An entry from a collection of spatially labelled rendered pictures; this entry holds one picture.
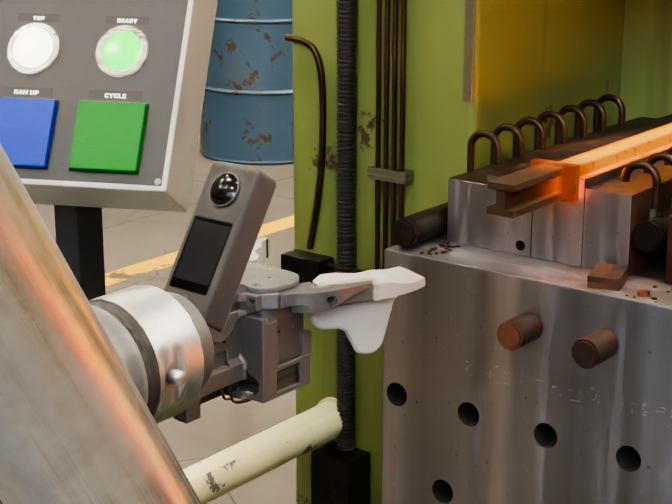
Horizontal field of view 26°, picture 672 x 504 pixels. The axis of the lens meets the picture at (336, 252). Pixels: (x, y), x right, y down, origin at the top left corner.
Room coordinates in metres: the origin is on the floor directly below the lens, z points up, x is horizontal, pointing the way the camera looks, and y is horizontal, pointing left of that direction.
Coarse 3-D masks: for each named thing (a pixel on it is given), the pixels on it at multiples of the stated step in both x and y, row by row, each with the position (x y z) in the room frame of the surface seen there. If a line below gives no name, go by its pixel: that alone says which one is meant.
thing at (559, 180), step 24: (624, 144) 1.44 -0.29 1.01; (648, 144) 1.45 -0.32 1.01; (528, 168) 1.31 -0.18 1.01; (552, 168) 1.31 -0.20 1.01; (576, 168) 1.31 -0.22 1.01; (600, 168) 1.37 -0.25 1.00; (504, 192) 1.25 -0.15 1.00; (528, 192) 1.28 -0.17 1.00; (552, 192) 1.31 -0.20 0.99; (576, 192) 1.31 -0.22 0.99; (504, 216) 1.25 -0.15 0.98
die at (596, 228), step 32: (608, 128) 1.66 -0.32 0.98; (640, 128) 1.61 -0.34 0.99; (512, 160) 1.49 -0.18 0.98; (448, 192) 1.41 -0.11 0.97; (480, 192) 1.39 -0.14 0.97; (608, 192) 1.30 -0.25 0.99; (640, 192) 1.30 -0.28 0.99; (448, 224) 1.41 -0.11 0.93; (480, 224) 1.38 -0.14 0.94; (512, 224) 1.36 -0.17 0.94; (544, 224) 1.34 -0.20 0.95; (576, 224) 1.32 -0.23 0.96; (608, 224) 1.30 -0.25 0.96; (544, 256) 1.34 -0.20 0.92; (576, 256) 1.32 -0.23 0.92; (608, 256) 1.30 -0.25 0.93; (640, 256) 1.31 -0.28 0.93
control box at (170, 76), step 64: (0, 0) 1.58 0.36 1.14; (64, 0) 1.57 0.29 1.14; (128, 0) 1.55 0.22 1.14; (192, 0) 1.54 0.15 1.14; (0, 64) 1.55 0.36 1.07; (64, 64) 1.53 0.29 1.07; (192, 64) 1.53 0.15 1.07; (64, 128) 1.49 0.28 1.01; (192, 128) 1.52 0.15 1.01; (64, 192) 1.48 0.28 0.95; (128, 192) 1.46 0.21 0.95
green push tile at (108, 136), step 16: (80, 112) 1.49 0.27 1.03; (96, 112) 1.49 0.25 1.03; (112, 112) 1.48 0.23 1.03; (128, 112) 1.48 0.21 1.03; (144, 112) 1.48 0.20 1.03; (80, 128) 1.48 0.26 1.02; (96, 128) 1.48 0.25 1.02; (112, 128) 1.48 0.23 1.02; (128, 128) 1.47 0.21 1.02; (144, 128) 1.48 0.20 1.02; (80, 144) 1.47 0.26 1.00; (96, 144) 1.47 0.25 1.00; (112, 144) 1.47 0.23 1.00; (128, 144) 1.46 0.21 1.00; (80, 160) 1.46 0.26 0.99; (96, 160) 1.46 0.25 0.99; (112, 160) 1.46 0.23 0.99; (128, 160) 1.45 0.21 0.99
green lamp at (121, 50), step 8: (120, 32) 1.53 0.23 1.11; (128, 32) 1.53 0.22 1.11; (112, 40) 1.53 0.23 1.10; (120, 40) 1.53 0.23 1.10; (128, 40) 1.53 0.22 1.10; (136, 40) 1.53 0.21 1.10; (104, 48) 1.53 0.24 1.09; (112, 48) 1.53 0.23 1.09; (120, 48) 1.52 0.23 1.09; (128, 48) 1.52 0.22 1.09; (136, 48) 1.52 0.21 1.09; (104, 56) 1.52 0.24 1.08; (112, 56) 1.52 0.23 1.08; (120, 56) 1.52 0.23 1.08; (128, 56) 1.52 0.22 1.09; (136, 56) 1.52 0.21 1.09; (112, 64) 1.52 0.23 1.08; (120, 64) 1.51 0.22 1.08; (128, 64) 1.51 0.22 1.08
